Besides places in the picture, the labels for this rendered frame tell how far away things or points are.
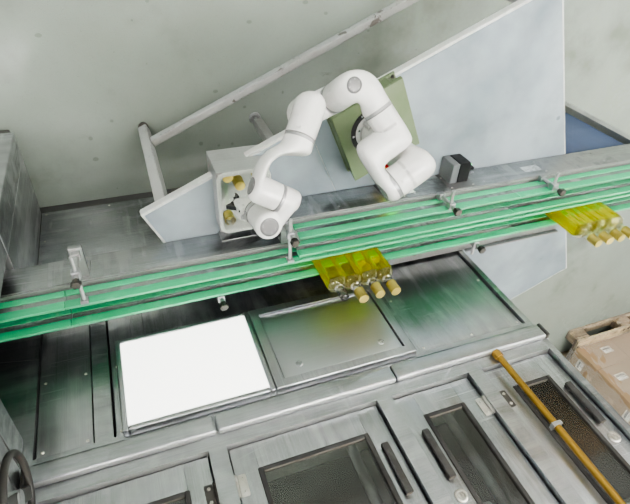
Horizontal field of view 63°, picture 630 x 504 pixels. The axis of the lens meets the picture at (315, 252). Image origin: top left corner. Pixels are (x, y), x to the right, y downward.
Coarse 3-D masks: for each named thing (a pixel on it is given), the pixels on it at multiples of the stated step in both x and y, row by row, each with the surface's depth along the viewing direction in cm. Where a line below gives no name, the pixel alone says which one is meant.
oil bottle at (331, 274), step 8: (320, 264) 172; (328, 264) 172; (336, 264) 172; (320, 272) 174; (328, 272) 168; (336, 272) 169; (328, 280) 167; (336, 280) 166; (344, 280) 167; (328, 288) 169
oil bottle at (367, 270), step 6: (354, 252) 178; (360, 252) 178; (354, 258) 175; (360, 258) 175; (366, 258) 175; (354, 264) 174; (360, 264) 172; (366, 264) 173; (372, 264) 173; (360, 270) 171; (366, 270) 170; (372, 270) 170; (366, 276) 169; (372, 276) 170; (366, 282) 170
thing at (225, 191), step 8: (224, 176) 156; (248, 176) 167; (216, 184) 157; (224, 184) 166; (232, 184) 167; (248, 184) 169; (224, 192) 168; (232, 192) 169; (240, 192) 170; (224, 200) 170; (232, 200) 171; (224, 208) 171; (224, 224) 170; (232, 224) 171; (240, 224) 171; (248, 224) 172; (232, 232) 170
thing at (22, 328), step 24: (528, 216) 212; (432, 240) 196; (456, 240) 196; (480, 240) 198; (312, 264) 182; (192, 288) 169; (216, 288) 170; (240, 288) 170; (72, 312) 158; (96, 312) 159; (120, 312) 159; (0, 336) 149; (24, 336) 150
